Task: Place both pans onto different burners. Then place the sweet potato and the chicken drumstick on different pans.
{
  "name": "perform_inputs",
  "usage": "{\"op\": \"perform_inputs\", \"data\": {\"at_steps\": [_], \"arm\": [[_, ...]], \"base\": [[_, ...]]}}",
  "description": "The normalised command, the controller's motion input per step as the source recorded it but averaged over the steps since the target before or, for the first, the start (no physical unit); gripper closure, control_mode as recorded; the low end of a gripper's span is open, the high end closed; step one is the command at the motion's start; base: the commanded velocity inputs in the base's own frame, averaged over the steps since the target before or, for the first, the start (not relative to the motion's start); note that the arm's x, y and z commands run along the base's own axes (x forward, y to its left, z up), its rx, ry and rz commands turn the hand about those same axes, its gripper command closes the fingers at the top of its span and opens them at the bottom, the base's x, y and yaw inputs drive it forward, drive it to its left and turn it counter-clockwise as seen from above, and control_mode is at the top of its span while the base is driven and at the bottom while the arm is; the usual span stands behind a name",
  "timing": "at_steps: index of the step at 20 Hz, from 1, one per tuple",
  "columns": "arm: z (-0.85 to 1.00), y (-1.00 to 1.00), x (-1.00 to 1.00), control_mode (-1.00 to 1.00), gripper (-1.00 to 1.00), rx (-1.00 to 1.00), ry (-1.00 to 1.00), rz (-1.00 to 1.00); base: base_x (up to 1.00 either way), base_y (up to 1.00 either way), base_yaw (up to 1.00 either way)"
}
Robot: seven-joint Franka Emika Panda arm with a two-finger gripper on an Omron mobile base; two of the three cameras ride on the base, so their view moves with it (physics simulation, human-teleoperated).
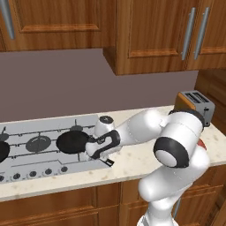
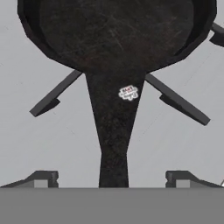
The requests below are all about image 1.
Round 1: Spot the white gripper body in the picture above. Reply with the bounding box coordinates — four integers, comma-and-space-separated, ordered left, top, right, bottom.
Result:
85, 141, 123, 162

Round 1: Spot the reddish sweet potato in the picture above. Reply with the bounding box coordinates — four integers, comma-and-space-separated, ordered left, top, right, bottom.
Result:
197, 138, 207, 151

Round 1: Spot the round black pan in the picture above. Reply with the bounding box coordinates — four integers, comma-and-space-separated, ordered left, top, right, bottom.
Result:
56, 130, 94, 155
0, 140, 11, 163

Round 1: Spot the grey hob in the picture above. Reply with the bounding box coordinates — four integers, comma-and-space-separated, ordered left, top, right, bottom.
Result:
0, 114, 111, 185

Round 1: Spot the wooden base cupboard door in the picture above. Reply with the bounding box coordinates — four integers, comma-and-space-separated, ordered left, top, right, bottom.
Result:
119, 165, 226, 226
0, 183, 122, 226

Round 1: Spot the grey and orange toaster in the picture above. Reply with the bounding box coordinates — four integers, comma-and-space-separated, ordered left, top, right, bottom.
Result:
174, 90, 216, 128

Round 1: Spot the tall wooden cabinet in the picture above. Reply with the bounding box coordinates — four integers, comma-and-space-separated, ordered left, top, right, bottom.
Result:
194, 68, 226, 137

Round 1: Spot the silver base cupboard handle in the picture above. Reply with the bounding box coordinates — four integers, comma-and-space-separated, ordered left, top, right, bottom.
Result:
172, 198, 182, 221

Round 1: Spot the wide wooden wall cupboard door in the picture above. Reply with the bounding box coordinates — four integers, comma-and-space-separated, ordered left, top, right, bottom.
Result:
0, 0, 119, 53

